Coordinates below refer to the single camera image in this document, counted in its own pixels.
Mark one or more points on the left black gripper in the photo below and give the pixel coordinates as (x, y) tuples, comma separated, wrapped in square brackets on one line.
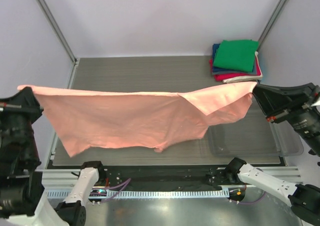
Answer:
[(24, 100)]

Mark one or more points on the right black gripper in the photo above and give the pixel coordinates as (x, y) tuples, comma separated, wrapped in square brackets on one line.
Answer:
[(283, 100)]

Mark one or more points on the salmon pink t-shirt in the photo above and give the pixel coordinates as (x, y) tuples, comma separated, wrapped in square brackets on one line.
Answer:
[(112, 120)]

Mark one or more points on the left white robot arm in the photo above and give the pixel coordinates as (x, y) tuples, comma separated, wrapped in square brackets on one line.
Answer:
[(72, 210)]

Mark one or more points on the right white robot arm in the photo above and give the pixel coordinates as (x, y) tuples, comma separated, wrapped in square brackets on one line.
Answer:
[(304, 200)]

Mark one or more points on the folded cream t-shirt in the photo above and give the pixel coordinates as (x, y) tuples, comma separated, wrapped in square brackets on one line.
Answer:
[(258, 76)]

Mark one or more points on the clear plastic bin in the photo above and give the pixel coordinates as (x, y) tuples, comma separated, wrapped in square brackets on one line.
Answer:
[(254, 136)]

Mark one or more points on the folded green t-shirt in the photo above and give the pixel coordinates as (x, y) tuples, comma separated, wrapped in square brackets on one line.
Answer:
[(236, 55)]

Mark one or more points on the folded red t-shirt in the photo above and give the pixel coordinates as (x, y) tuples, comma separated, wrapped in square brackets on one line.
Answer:
[(225, 76)]

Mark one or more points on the folded blue t-shirt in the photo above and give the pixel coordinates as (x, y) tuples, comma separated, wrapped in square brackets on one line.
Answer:
[(214, 50)]

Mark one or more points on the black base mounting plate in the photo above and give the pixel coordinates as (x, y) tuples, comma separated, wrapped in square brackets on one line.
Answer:
[(212, 174)]

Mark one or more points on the aluminium front rail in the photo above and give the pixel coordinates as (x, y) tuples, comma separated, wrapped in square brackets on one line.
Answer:
[(63, 178)]

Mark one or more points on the left aluminium frame post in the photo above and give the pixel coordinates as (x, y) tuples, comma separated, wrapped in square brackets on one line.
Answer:
[(54, 25)]

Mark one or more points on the aluminium frame post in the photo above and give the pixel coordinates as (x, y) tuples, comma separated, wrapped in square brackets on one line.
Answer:
[(54, 25), (272, 21)]

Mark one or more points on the right aluminium frame post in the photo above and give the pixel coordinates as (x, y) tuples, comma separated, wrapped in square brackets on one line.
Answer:
[(272, 21)]

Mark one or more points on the white slotted cable duct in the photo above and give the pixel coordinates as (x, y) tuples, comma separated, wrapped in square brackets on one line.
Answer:
[(224, 193)]

